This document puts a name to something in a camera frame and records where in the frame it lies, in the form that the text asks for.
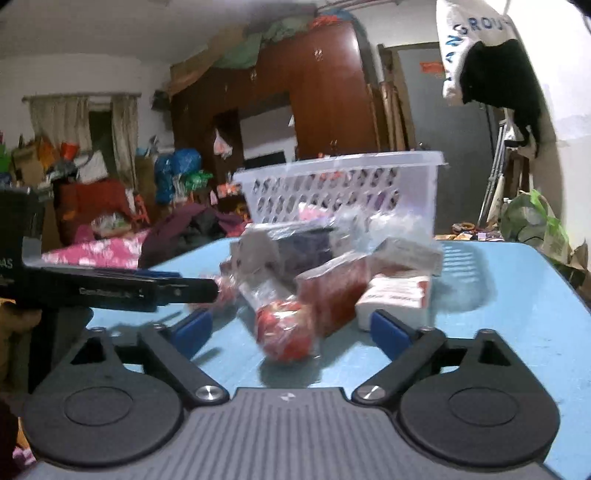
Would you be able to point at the pink floral blanket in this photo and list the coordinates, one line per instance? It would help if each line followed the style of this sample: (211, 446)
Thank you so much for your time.
(101, 251)

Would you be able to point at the clear bag of red snacks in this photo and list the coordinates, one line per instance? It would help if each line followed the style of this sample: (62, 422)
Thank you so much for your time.
(282, 332)

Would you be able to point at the dark packet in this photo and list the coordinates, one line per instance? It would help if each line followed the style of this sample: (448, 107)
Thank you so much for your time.
(300, 249)

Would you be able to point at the green plastic bag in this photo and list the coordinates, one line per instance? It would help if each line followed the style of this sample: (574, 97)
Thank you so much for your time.
(531, 226)

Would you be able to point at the metal crutches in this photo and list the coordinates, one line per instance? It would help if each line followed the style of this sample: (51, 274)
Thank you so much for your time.
(494, 175)

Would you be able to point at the green printed bag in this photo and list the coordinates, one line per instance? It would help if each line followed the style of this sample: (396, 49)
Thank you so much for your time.
(198, 179)

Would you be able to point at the brown wooden wardrobe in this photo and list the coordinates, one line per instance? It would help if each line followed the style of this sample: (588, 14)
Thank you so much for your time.
(332, 92)

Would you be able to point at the dark maroon clothes pile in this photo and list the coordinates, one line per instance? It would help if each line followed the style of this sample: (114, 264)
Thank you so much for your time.
(184, 235)

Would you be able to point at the green cloth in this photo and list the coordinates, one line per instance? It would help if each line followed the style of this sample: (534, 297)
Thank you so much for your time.
(258, 44)

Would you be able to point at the small white plastic bag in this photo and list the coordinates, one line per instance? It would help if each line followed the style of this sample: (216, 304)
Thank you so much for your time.
(221, 144)

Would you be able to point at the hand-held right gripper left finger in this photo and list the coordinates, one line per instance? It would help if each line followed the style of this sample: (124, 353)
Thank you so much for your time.
(191, 326)

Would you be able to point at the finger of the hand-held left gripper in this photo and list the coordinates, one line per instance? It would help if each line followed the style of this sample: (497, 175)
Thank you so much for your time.
(115, 272)
(115, 293)

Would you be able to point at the white and red box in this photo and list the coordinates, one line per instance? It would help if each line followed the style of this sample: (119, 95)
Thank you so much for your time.
(392, 301)

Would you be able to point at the red cloth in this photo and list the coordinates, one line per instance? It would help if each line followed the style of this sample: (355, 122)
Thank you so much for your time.
(92, 203)

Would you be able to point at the white and black jacket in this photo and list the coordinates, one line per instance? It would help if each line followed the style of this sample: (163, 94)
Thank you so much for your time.
(501, 78)

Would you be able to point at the blue plastic bag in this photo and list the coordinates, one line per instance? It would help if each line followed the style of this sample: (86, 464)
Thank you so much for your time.
(178, 166)

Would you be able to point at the white plastic basket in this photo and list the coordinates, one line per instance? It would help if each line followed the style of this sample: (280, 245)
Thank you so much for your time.
(323, 189)

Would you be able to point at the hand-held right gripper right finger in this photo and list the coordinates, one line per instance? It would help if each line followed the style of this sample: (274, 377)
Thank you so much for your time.
(390, 331)

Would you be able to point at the floral curtain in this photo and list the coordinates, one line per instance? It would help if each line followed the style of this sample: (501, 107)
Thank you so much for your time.
(125, 138)
(57, 122)

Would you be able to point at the grey metal door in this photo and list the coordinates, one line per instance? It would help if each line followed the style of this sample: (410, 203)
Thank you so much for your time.
(438, 138)

